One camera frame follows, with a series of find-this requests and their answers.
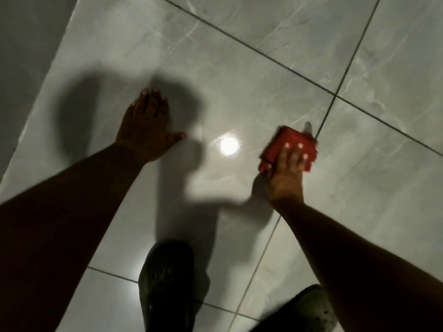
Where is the person's right hand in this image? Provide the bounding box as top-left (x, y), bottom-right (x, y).
top-left (265, 142), bottom-right (310, 208)

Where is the person's left hand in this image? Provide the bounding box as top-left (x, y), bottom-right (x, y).
top-left (114, 87), bottom-right (188, 165)

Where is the red cleaning sponge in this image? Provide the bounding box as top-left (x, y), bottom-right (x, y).
top-left (259, 126), bottom-right (318, 174)

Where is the person's left forearm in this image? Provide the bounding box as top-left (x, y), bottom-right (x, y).
top-left (0, 142), bottom-right (146, 332)

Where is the person's right forearm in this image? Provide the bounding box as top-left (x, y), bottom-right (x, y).
top-left (273, 200), bottom-right (443, 332)

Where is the dark clog shoe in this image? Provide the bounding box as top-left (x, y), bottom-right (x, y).
top-left (138, 240), bottom-right (195, 332)
top-left (249, 284), bottom-right (338, 332)

